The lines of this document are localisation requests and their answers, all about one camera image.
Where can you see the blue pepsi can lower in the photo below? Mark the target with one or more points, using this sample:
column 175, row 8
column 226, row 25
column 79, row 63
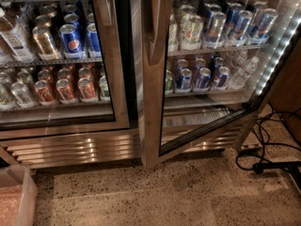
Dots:
column 184, row 81

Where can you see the translucent plastic bin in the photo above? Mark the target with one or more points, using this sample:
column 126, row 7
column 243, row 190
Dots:
column 18, row 194

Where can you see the red coke can middle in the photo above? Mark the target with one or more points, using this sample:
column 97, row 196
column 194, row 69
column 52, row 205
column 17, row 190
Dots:
column 65, row 91

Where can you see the blue pepsi can front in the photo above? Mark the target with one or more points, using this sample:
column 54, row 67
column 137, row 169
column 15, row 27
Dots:
column 73, row 41

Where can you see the iced tea bottle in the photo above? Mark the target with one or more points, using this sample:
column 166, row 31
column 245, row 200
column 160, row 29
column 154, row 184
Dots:
column 16, row 38

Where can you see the white green soda can right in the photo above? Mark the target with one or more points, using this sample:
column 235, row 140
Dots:
column 191, row 33

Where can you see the clear water bottle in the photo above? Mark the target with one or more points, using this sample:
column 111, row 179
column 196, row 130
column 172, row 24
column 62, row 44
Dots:
column 240, row 77

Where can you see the green sprite can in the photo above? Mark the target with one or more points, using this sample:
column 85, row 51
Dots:
column 169, row 82

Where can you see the stainless steel fridge base grille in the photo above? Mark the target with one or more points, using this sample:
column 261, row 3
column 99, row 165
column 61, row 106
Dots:
column 46, row 152

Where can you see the blue pepsi can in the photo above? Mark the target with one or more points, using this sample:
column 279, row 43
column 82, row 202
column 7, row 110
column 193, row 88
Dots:
column 73, row 41
column 184, row 81

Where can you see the red coke can left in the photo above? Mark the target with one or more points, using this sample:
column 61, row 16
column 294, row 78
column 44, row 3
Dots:
column 45, row 93

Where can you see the red coke can right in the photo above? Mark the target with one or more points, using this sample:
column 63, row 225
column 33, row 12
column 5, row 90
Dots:
column 87, row 90

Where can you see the white green soda can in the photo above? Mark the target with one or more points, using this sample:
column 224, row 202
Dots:
column 191, row 33
column 172, row 36

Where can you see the silver blue energy can right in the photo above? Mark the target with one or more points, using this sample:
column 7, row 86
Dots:
column 258, row 32

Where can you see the gold soda can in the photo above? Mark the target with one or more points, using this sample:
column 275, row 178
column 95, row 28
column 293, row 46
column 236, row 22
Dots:
column 47, row 49

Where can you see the red coke can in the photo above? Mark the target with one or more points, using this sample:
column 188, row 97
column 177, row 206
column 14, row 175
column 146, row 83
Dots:
column 45, row 93
column 87, row 90
column 65, row 91

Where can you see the fridge glass door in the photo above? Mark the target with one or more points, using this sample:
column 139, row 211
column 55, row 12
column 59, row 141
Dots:
column 210, row 101
column 96, row 20

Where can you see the silver blue energy can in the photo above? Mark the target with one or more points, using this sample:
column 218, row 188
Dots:
column 215, row 29
column 258, row 32

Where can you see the silver diet coke can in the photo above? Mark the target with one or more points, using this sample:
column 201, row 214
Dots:
column 23, row 94

